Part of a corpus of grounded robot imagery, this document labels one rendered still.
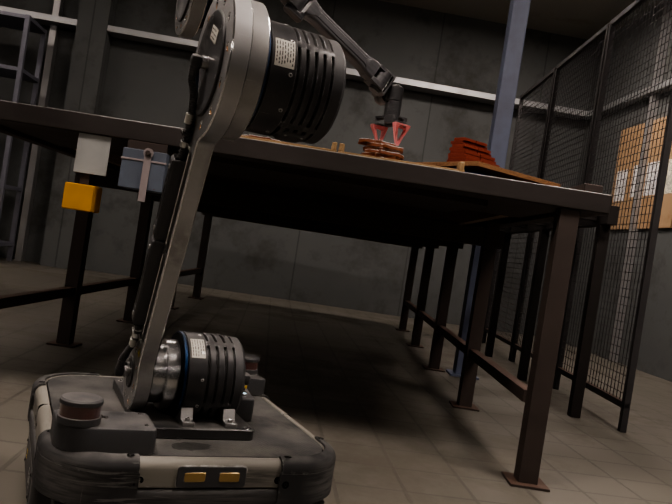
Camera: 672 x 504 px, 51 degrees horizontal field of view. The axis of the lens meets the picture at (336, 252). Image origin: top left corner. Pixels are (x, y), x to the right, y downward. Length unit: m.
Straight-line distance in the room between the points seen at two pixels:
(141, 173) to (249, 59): 1.20
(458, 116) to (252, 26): 6.93
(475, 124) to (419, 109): 0.64
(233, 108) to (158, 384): 0.56
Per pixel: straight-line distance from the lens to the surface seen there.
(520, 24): 4.42
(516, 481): 2.32
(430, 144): 7.81
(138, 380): 1.34
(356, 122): 7.71
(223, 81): 1.04
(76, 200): 2.25
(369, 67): 2.42
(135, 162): 2.21
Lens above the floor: 0.63
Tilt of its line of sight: level
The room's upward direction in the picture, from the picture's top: 9 degrees clockwise
